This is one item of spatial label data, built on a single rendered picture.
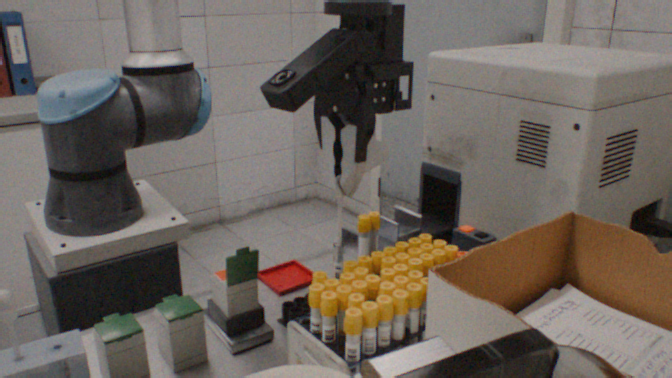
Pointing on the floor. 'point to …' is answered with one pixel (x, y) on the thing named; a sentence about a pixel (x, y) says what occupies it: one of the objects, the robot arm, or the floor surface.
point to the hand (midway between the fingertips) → (341, 186)
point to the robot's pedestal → (103, 286)
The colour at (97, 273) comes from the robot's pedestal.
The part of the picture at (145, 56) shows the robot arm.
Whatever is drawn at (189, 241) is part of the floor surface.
